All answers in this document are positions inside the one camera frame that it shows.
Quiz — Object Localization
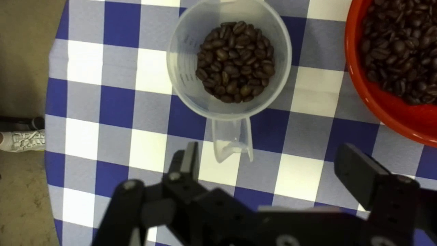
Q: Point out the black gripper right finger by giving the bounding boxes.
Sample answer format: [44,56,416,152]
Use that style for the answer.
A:
[335,144,419,224]

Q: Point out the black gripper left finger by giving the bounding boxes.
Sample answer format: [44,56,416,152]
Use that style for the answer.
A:
[165,142,201,201]

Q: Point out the clear plastic measuring jug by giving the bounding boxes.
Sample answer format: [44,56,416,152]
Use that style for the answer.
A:
[167,0,293,163]

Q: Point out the coffee beans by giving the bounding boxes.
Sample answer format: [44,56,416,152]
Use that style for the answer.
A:
[360,0,437,105]
[196,21,277,103]

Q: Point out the red bowl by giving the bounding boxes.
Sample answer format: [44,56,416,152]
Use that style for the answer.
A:
[345,0,437,148]

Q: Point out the coffee beans in red bowl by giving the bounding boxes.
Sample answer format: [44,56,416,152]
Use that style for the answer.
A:
[360,0,437,105]

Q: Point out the blue white checkered tablecloth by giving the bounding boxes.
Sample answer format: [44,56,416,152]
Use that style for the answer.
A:
[46,0,437,246]

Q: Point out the white sneaker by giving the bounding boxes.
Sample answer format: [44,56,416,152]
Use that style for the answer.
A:
[0,131,46,153]

